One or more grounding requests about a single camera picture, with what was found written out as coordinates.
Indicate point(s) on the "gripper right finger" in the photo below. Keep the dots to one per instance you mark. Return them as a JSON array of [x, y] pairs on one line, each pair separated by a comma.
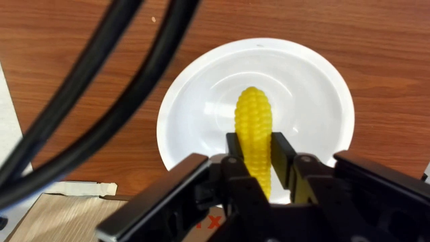
[[369, 195]]

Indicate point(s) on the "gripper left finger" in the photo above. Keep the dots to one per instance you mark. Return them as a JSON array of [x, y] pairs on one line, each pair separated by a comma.
[[188, 198]]

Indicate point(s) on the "yellow toy corn cob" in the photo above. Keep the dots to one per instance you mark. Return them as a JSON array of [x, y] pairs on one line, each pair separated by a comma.
[[254, 131]]

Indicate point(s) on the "white bowl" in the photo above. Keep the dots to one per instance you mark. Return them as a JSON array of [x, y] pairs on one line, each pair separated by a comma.
[[302, 101]]

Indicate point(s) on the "strip of white tape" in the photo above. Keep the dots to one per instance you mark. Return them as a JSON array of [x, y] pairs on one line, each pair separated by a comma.
[[82, 188]]

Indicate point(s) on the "light wood board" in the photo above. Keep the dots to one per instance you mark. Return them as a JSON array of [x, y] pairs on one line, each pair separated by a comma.
[[63, 218]]

